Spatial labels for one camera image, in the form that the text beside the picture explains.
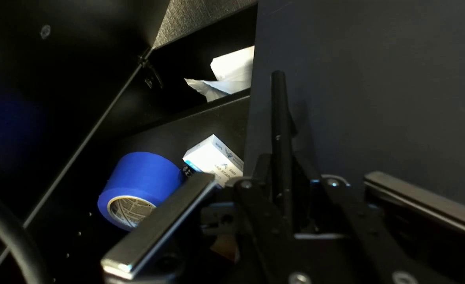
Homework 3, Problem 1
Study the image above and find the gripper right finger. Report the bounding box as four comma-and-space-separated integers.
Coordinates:
365, 171, 465, 240

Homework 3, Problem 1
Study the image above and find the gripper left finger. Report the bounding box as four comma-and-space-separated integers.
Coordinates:
100, 172, 220, 281

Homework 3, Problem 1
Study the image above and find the black cabinet body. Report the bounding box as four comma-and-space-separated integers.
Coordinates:
0, 0, 261, 284

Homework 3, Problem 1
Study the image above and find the blue tape roll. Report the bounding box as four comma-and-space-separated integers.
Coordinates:
97, 152, 185, 232

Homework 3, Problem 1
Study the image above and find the small white box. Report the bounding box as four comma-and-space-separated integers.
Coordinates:
182, 133, 246, 188

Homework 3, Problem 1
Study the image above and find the crumpled white paper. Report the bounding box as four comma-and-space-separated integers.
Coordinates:
183, 45, 256, 103

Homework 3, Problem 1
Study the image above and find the black cable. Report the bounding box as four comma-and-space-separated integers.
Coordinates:
0, 184, 52, 284

